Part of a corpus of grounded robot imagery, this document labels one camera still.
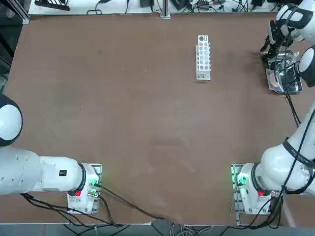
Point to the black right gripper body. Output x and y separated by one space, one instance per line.
275 30

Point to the glass alcohol lamp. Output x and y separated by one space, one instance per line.
285 68

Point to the glass test tube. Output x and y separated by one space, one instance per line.
296 53

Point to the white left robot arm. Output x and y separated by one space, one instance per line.
49 177

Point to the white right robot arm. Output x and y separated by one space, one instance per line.
283 157

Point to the steel tray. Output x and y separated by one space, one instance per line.
295 88

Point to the white test tube rack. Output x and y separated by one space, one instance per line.
203 59

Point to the red black power strip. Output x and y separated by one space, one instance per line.
203 2

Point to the large black ridged power supply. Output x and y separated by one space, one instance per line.
180 3

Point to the slim black power adapter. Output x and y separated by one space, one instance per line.
147 3

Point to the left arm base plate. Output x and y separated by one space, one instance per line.
99 168

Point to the aluminium corner rail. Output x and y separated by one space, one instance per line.
23 18

